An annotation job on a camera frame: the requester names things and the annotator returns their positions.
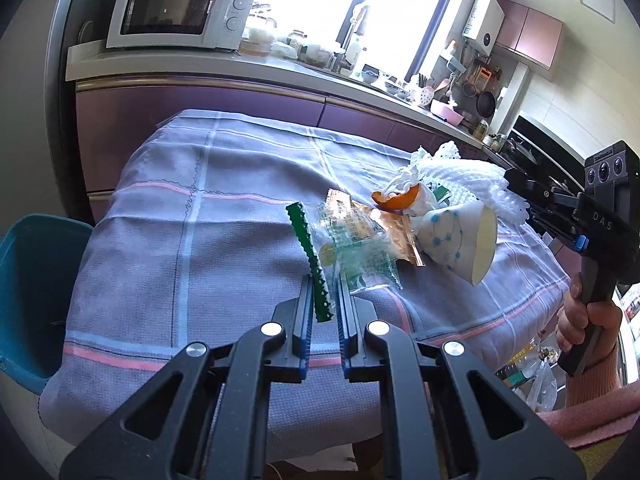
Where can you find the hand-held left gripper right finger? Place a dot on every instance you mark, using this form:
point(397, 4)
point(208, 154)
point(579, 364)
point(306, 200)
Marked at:
point(344, 332)

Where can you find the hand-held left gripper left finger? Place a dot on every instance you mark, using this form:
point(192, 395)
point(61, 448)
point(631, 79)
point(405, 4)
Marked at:
point(305, 325)

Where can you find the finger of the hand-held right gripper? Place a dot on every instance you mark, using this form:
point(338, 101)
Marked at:
point(542, 192)

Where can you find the white lace doily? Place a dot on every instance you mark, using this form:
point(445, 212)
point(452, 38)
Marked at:
point(475, 180)

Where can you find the green clear plastic wrapper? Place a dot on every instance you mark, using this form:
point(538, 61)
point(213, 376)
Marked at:
point(350, 250)

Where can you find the blue dotted paper cup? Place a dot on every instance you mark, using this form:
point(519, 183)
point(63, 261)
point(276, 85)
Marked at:
point(450, 240)

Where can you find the copper foil wrapper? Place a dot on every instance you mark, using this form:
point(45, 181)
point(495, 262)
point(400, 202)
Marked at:
point(400, 240)

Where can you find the white tissue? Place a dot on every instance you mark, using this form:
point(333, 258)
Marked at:
point(407, 175)

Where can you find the orange peel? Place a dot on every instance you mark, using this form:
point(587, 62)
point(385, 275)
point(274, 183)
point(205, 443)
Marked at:
point(400, 201)

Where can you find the blue plastic bin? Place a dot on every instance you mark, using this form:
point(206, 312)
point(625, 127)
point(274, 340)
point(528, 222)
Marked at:
point(35, 285)

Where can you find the person's right forearm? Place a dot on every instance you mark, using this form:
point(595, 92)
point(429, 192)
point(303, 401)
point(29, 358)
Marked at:
point(595, 385)

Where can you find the person's right hand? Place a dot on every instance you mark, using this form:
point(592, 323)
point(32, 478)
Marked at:
point(567, 325)

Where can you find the black range hood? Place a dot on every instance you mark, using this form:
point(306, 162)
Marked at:
point(545, 135)

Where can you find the hanging frying pan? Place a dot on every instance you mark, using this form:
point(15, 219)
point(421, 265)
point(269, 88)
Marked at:
point(485, 105)

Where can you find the pink basin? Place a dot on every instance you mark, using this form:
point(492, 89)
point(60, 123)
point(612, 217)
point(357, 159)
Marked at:
point(447, 112)

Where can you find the orange hanging grater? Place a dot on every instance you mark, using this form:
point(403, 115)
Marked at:
point(483, 77)

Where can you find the checked purple tablecloth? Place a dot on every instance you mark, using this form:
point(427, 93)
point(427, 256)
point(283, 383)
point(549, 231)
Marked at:
point(200, 240)

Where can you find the white dotted utensil holder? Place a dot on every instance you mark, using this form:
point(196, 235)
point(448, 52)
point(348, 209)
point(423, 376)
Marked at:
point(425, 96)

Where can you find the clear plastic bag with bottles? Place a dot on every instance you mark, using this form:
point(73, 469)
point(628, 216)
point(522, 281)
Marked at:
point(535, 380)

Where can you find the white water heater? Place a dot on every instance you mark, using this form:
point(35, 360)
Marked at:
point(482, 25)

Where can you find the small patterned bowl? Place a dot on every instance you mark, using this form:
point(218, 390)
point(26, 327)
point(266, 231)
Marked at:
point(370, 77)

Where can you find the kitchen window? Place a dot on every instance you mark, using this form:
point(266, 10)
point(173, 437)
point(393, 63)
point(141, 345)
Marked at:
point(400, 10)

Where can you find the white soap bottle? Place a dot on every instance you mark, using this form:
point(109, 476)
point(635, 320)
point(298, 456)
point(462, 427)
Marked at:
point(354, 55)

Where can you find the metal kitchen faucet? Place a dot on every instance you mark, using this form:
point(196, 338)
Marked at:
point(361, 12)

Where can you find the clear jar brown contents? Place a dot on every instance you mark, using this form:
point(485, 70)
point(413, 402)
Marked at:
point(319, 55)

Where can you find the purple base cabinets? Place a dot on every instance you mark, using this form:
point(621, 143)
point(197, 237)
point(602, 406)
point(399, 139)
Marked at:
point(125, 125)

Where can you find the glass jar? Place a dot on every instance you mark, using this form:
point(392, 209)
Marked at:
point(296, 41)

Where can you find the white kitchen countertop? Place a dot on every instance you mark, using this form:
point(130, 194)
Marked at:
point(150, 60)

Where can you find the glass kettle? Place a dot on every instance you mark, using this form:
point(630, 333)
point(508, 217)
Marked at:
point(264, 16)

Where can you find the grey refrigerator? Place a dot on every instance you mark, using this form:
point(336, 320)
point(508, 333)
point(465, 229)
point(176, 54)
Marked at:
point(30, 135)

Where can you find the white microwave oven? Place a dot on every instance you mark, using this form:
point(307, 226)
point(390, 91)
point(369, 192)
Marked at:
point(170, 10)

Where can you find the grey wall shelf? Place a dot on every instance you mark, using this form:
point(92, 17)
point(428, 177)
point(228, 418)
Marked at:
point(456, 62)

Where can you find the pink wall cabinet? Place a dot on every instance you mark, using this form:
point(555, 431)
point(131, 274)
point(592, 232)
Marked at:
point(535, 35)

